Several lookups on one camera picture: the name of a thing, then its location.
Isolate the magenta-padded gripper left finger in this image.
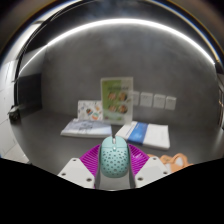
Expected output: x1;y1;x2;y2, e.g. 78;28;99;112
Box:
57;143;102;190

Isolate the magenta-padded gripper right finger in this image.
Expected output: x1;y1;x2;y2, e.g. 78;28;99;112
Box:
127;143;172;189

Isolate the mint green computer mouse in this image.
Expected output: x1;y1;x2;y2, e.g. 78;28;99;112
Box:
99;135;130;178

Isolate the corgi-shaped orange mouse pad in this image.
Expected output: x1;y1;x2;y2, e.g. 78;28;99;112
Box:
146;152;194;173

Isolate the white book with blue band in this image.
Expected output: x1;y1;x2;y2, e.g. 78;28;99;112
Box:
115;120;171;151

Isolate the grey flat book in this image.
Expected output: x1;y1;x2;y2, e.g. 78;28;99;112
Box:
60;118;113;139

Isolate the small colourful printed card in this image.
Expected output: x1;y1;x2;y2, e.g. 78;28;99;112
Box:
77;99;104;122

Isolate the green standing booklet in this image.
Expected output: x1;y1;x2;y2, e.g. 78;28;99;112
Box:
100;76;134;126

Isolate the small black device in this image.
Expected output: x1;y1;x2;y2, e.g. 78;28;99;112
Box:
8;104;23;123

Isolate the black flat panel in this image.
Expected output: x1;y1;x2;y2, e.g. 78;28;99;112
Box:
16;73;43;109

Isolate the row of white wall sockets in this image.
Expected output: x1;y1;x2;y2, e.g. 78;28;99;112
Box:
132;90;178;110

